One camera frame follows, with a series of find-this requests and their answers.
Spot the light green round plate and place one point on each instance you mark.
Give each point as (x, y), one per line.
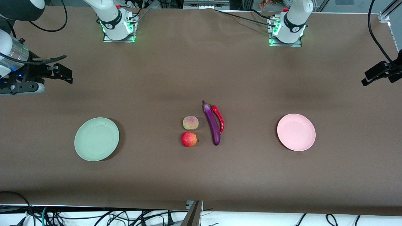
(94, 141)

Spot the brown table cloth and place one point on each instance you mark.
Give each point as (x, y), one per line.
(201, 62)

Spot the pink round plate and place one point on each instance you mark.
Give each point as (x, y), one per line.
(295, 131)

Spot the aluminium frame profile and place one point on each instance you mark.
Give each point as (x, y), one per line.
(383, 16)

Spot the grey equipment rack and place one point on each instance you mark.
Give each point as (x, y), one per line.
(205, 4)

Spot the red chili pepper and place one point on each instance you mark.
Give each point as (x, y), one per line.
(220, 117)

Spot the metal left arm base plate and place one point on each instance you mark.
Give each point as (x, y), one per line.
(296, 45)

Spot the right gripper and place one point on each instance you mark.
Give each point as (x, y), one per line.
(35, 72)

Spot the orange red background object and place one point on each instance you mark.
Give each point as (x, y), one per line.
(267, 3)

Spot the red pomegranate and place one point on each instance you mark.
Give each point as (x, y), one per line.
(189, 139)

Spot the long purple eggplant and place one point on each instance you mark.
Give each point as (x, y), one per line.
(213, 125)

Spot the black power plug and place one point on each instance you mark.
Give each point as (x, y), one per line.
(170, 219)

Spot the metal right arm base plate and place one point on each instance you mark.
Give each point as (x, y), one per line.
(106, 40)

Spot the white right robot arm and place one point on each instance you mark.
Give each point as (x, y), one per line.
(110, 22)

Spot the aluminium camera post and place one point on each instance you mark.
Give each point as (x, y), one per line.
(193, 216)

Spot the yellow-pink peach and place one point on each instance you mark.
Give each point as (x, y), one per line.
(190, 122)

